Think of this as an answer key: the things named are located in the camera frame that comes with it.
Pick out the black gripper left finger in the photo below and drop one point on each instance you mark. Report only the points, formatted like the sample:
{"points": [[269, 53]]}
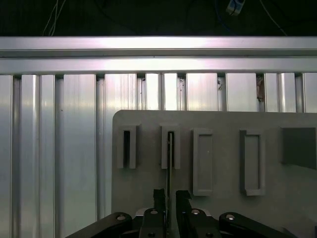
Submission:
{"points": [[158, 218]]}

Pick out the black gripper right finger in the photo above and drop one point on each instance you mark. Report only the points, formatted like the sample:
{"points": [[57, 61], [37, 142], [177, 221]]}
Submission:
{"points": [[183, 218]]}

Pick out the grey parts rack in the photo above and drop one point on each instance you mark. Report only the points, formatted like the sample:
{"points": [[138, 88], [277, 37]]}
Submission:
{"points": [[235, 210]]}

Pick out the white plug adapter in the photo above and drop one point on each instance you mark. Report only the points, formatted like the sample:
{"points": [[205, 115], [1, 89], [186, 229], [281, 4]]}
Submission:
{"points": [[234, 5]]}

